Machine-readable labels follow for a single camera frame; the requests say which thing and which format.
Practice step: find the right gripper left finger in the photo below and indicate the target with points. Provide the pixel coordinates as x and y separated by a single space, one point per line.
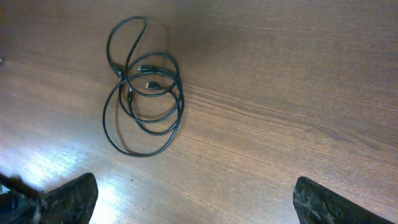
73 202

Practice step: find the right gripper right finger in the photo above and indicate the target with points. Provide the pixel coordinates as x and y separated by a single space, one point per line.
316 204

